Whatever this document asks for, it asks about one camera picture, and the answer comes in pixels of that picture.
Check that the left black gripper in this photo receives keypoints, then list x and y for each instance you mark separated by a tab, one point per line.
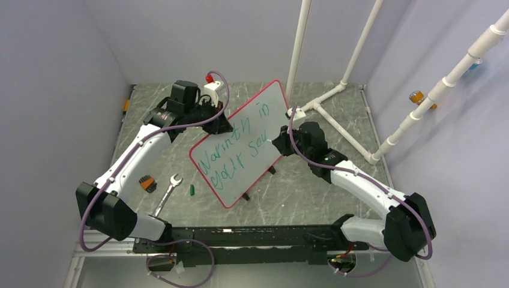
221	126

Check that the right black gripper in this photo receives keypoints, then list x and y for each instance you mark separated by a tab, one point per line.
281	142

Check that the red framed whiteboard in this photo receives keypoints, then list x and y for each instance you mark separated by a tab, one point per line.
231	163

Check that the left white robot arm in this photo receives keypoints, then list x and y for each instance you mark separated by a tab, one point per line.
103	205

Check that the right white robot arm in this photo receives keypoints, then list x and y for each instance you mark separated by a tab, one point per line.
405	228

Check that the silver combination wrench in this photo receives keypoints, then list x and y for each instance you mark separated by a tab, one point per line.
175	181

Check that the orange black brush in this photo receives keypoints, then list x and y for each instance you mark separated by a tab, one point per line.
148	183

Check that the white PVC diagonal pipe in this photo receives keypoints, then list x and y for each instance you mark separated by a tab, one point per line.
491	37

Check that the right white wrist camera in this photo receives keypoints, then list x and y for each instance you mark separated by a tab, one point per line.
299	117

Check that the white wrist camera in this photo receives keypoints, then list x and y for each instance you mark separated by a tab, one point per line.
215	90
299	117

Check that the whiteboard wire stand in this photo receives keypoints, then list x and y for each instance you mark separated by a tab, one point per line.
270	170

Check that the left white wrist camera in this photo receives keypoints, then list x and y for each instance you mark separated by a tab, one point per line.
215	90

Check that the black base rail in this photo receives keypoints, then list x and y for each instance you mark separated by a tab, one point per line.
312	244

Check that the orange yellow wall fitting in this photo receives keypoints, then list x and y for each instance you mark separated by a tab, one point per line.
417	97

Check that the blue wall fitting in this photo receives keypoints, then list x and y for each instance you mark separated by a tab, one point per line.
475	64

